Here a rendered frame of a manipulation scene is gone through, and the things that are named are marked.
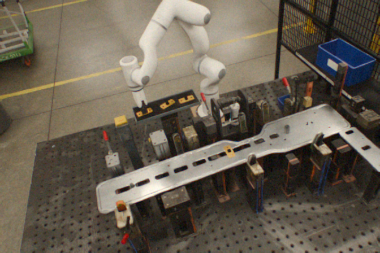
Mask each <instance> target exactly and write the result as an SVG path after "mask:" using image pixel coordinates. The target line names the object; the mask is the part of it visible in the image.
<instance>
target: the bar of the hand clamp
mask: <svg viewBox="0 0 380 253"><path fill-rule="evenodd" d="M299 83H300V80H299V77H298V76H292V77H291V101H292V106H293V98H295V100H296V102H295V103H296V104H297V94H298V93H299Z"/></svg>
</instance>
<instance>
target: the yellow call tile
mask: <svg viewBox="0 0 380 253"><path fill-rule="evenodd" d="M115 123H116V126H119V125H122V124H126V123H127V119H126V116H125V115H123V116H119V117H116V118H115Z"/></svg>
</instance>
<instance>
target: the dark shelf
mask: <svg viewBox="0 0 380 253"><path fill-rule="evenodd" d="M323 43H324V42H319V43H315V44H312V45H310V46H307V47H303V48H300V49H297V50H295V54H296V55H297V56H298V57H299V58H301V59H302V60H303V61H304V62H306V63H307V64H309V65H310V66H311V67H312V68H313V69H314V70H315V71H316V72H318V73H319V74H320V75H321V76H323V77H324V78H325V79H326V80H328V81H329V83H331V84H332V85H334V83H333V81H334V80H335V77H334V76H332V75H331V74H329V73H328V72H327V71H325V70H324V69H323V68H321V67H320V66H319V65H318V64H316V61H317V54H318V46H319V45H320V44H323ZM342 93H343V94H344V95H345V96H347V97H348V98H349V99H351V98H352V97H355V96H357V95H359V96H360V97H361V98H362V99H365V102H364V105H363V106H362V110H363V111H367V110H373V111H374V112H375V113H376V114H377V115H379V116H380V82H379V81H377V80H376V79H375V78H373V77H372V76H370V78H369V79H367V80H364V81H361V82H358V83H356V84H355V85H352V86H347V85H345V84H343V88H342Z"/></svg>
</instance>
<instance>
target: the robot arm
mask: <svg viewBox="0 0 380 253"><path fill-rule="evenodd" d="M173 19H176V20H177V21H178V23H179V25H180V26H181V27H182V28H183V29H184V30H185V31H186V33H187V35H188V37H189V38H190V40H191V44H192V47H193V57H192V63H191V65H192V68H193V70H194V71H196V72H198V74H200V75H202V76H204V77H206V78H205V79H203V80H202V81H201V85H200V89H201V93H203V94H204V96H205V99H206V104H207V106H208V109H209V110H211V98H215V100H216V101H217V99H219V87H218V84H219V82H220V80H221V79H223V78H224V77H225V75H226V67H225V66H224V64H222V63H221V62H219V61H217V60H215V59H213V58H211V57H209V56H207V55H206V53H207V52H208V51H209V49H210V42H209V38H208V36H207V33H206V30H205V29H204V27H203V26H205V25H207V24H208V23H209V21H210V19H211V13H210V11H209V9H208V8H206V7H204V6H202V5H198V4H196V3H193V2H191V1H188V0H163V1H162V2H161V4H160V5H159V7H158V8H157V10H156V11H155V13H154V15H153V17H152V19H151V21H150V22H149V24H148V26H147V28H146V30H145V32H144V34H143V35H142V36H141V38H140V40H139V47H140V48H141V49H142V51H143V52H144V54H145V59H144V63H143V65H142V67H139V64H138V61H137V58H136V57H135V56H126V57H124V58H122V59H121V60H120V66H121V68H122V71H123V74H124V78H125V81H126V84H127V85H128V88H129V90H130V91H131V92H132V94H133V98H134V100H135V102H136V104H137V106H138V107H140V109H141V112H142V114H145V113H148V110H147V107H146V105H147V101H146V98H145V94H144V91H143V88H144V86H145V85H146V84H147V83H148V82H149V81H150V79H151V78H152V76H153V75H154V73H155V71H156V69H157V65H158V57H157V46H158V45H159V43H160V41H161V39H162V38H163V36H164V34H165V33H166V31H167V29H168V28H169V26H170V25H171V23H172V21H173ZM201 99H202V98H201ZM198 114H199V115H200V116H201V117H203V116H206V115H208V114H207V109H206V107H205V104H204V102H203V100H202V105H201V106H200V107H199V108H198ZM211 115H212V111H211Z"/></svg>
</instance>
